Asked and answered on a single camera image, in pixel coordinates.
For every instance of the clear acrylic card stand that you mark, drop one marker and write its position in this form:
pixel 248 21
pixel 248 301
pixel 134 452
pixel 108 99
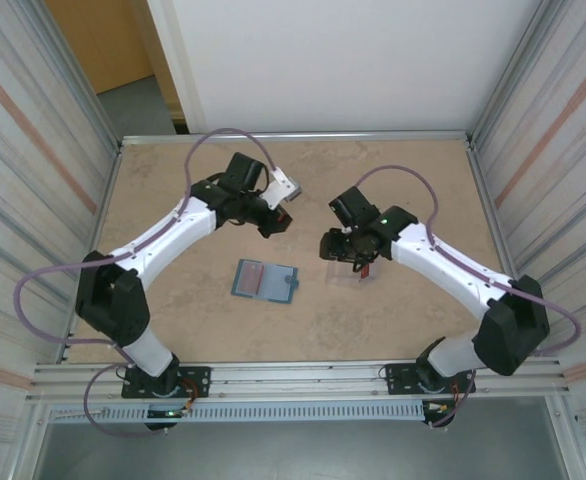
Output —
pixel 340 277

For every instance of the blue leather card holder wallet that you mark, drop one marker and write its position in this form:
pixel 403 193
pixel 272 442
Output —
pixel 278 285

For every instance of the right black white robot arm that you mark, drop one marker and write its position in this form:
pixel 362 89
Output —
pixel 508 330

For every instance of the small green-lit circuit board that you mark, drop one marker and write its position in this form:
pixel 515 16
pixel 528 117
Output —
pixel 168 413

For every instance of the wooden door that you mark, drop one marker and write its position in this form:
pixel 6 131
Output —
pixel 103 40

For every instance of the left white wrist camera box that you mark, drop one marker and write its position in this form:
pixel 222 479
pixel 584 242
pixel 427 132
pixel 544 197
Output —
pixel 280 187

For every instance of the aluminium frame rail by wall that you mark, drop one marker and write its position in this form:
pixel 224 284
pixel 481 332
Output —
pixel 298 137

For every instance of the right side aluminium rail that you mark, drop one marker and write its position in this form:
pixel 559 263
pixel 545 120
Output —
pixel 488 202

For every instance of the long triple aluminium frame rail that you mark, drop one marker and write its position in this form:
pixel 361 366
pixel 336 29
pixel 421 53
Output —
pixel 298 380

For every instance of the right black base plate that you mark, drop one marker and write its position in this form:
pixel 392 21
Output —
pixel 398 380

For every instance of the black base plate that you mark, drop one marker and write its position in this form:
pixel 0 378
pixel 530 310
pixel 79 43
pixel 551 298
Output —
pixel 198 380
pixel 398 380

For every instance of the white door frame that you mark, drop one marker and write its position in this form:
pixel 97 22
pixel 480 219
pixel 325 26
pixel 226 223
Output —
pixel 178 60

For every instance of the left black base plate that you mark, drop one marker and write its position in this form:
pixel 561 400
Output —
pixel 198 380

